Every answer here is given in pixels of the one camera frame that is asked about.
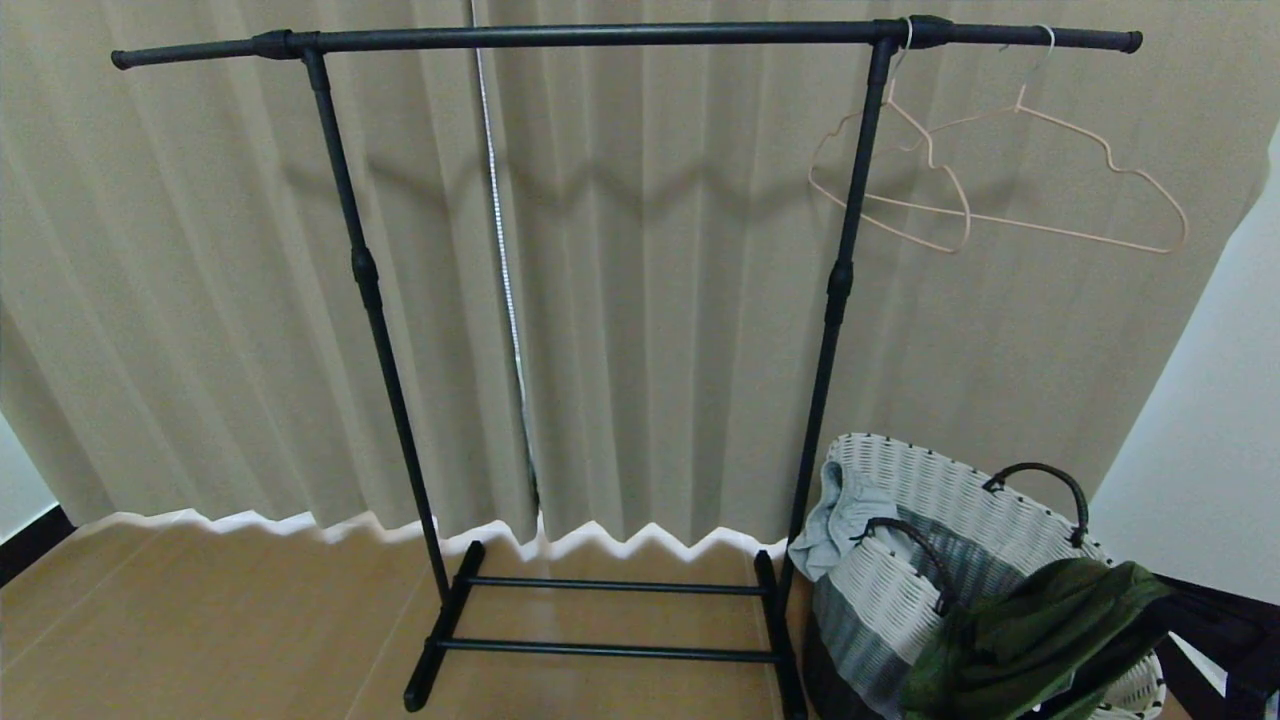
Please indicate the white laundry basket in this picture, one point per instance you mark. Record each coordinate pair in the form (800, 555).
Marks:
(900, 590)

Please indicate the beige curtain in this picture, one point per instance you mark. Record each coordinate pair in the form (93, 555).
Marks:
(200, 300)

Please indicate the black clothes rack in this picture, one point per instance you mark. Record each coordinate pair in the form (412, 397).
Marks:
(600, 36)

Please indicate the green printed shirt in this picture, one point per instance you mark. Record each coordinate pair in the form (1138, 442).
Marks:
(1030, 620)

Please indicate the pink clothes hanger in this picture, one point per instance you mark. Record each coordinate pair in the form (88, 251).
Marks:
(1019, 106)
(887, 99)

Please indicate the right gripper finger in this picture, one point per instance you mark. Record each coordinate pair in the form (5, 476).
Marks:
(1230, 610)

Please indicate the pale grey garment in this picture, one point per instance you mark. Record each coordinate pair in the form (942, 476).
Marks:
(840, 520)

